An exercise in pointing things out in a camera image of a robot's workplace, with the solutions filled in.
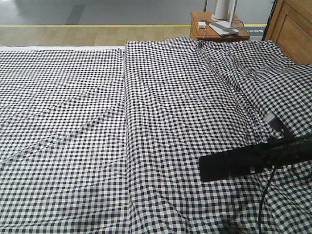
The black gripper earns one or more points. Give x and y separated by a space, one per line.
281 152

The black smartphone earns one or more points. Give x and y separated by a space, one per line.
238 162

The white desk lamp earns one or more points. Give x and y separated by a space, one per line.
225 24

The small-check gingham bed sheet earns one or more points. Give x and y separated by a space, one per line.
62 142

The wooden headboard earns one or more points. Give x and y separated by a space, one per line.
291 29

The wooden nightstand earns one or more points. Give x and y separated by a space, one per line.
208 34

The white charger adapter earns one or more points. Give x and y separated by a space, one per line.
201 25

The white cylindrical appliance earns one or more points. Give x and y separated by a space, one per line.
220 12

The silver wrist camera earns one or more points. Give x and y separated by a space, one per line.
274 121

